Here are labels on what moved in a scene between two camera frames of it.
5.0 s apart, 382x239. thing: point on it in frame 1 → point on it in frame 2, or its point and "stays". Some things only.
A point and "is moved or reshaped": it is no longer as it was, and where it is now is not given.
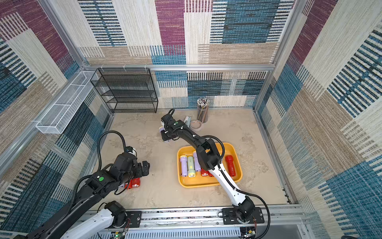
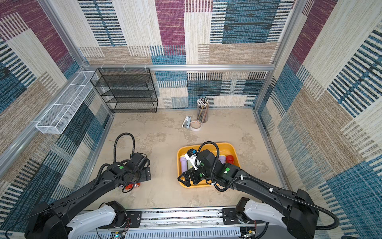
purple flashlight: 183,159 stays
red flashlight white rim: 230,159 stays
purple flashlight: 160,128 is moved or reshaped
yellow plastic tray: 201,181 stays
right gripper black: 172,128 → 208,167
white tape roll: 196,125 stays
